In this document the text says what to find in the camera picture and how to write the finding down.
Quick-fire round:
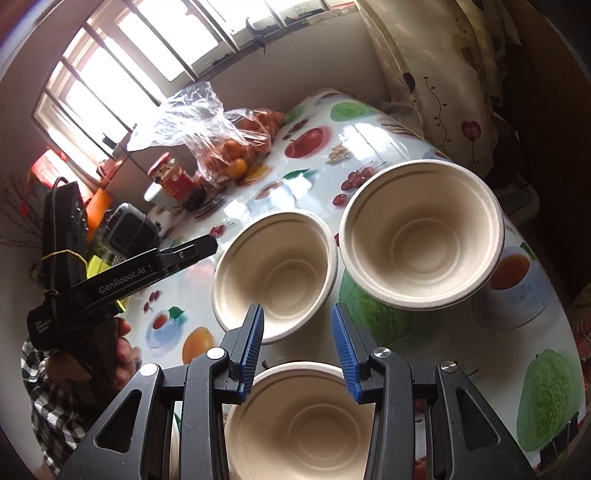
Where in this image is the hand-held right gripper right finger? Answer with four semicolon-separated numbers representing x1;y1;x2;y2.
331;302;539;480

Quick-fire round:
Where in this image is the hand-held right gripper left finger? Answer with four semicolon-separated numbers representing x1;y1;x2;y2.
58;302;266;480

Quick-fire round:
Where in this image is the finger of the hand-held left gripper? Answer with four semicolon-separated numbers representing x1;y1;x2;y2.
163;254;206;277
159;234;219;261

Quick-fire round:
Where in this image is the beige paper bowl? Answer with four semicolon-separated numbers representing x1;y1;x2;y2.
224;361;377;480
212;210;340;346
338;159;505;309

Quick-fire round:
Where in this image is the person's left forearm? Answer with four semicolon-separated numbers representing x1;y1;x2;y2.
18;339;107;476

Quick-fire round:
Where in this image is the person's left hand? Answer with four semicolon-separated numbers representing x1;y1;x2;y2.
113;319;134;389

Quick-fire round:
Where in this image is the green box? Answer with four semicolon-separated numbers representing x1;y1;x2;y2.
85;256;116;278

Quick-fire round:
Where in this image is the small grey fan heater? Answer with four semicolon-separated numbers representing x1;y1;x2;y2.
99;203;160;259

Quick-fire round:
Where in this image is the white plastic tub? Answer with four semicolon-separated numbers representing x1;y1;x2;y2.
144;181;178;213

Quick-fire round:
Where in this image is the red label glass jar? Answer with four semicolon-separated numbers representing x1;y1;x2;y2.
148;154;206;210

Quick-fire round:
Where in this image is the fruit print tablecloth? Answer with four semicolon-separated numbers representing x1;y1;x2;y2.
88;90;585;472

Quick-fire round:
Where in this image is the orange box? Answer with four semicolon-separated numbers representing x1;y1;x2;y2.
85;189;114;232

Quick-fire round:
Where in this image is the plastic bag of oranges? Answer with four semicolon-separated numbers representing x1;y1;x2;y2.
127;82;287;185

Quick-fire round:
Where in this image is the red gift box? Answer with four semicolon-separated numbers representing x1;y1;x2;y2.
28;152;70;195

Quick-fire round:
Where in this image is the barred window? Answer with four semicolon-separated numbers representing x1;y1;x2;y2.
32;0;356;162

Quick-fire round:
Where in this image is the black window hook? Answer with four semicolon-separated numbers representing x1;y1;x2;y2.
247;16;271;51

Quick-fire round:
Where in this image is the black binder clip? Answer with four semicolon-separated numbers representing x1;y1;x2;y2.
540;415;580;467

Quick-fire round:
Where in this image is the patterned cream curtain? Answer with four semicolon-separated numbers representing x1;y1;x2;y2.
358;0;504;178

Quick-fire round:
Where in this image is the wooden wardrobe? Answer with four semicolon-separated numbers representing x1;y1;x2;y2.
503;0;591;301

